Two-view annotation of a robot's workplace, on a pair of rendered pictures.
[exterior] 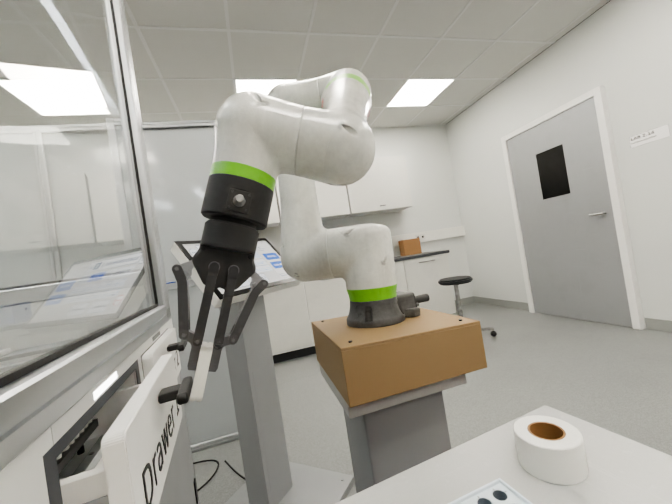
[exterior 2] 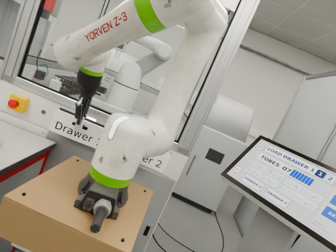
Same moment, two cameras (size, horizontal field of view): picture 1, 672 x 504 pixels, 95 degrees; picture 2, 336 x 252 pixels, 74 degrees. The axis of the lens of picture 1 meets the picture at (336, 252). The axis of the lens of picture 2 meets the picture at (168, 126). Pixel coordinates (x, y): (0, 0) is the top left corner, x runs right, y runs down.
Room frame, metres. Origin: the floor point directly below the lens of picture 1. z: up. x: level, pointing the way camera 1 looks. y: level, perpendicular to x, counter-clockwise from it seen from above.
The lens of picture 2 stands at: (1.06, -0.64, 1.22)
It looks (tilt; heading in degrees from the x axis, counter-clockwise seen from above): 8 degrees down; 107
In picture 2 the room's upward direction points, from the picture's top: 23 degrees clockwise
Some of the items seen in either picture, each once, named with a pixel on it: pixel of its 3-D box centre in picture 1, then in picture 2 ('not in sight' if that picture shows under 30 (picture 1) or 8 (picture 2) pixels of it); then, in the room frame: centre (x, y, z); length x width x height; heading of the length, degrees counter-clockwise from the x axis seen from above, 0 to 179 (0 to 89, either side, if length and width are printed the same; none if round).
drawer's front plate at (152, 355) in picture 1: (165, 363); (141, 152); (0.68, 0.41, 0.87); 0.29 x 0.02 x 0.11; 21
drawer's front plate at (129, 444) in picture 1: (155, 423); (80, 130); (0.39, 0.26, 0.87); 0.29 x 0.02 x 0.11; 21
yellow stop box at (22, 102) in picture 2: not in sight; (18, 103); (0.08, 0.16, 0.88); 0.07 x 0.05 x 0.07; 21
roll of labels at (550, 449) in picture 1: (548, 447); not in sight; (0.37, -0.22, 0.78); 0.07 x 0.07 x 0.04
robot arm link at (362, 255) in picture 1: (363, 261); (124, 147); (0.80, -0.07, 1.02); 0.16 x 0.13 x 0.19; 80
